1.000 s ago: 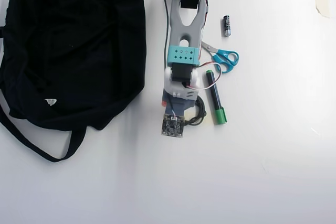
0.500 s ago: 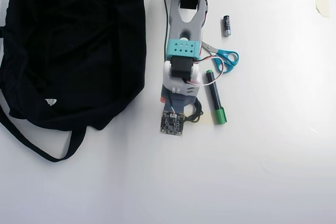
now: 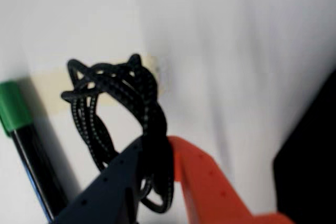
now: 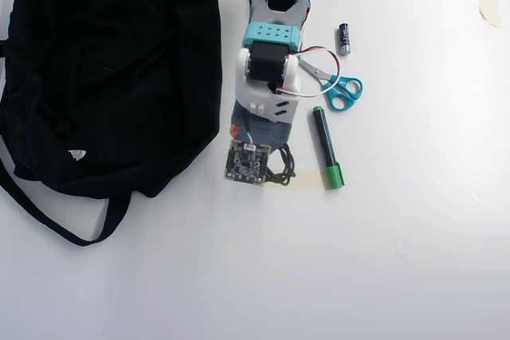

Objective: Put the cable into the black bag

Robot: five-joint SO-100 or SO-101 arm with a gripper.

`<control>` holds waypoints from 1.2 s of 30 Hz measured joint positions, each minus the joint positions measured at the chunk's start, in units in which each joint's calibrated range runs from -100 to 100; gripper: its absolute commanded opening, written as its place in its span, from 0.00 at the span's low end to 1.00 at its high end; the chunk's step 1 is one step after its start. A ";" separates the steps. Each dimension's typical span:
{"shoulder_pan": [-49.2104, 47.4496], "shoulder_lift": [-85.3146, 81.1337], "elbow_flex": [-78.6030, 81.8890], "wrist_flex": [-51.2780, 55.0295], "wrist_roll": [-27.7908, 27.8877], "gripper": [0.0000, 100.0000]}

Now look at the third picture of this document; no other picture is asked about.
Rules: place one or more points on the beige masking tape strip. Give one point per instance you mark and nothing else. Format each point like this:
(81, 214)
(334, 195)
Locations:
(50, 90)

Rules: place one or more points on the black fabric bag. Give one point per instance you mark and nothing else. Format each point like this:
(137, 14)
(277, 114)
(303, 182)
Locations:
(309, 155)

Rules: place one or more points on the black marker with green cap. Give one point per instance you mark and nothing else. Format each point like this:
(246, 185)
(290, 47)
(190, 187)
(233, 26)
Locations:
(15, 103)

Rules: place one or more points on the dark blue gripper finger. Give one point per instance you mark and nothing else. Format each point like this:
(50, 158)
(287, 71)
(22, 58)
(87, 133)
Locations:
(110, 187)

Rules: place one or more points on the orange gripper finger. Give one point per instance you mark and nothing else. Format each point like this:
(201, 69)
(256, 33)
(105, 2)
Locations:
(210, 190)

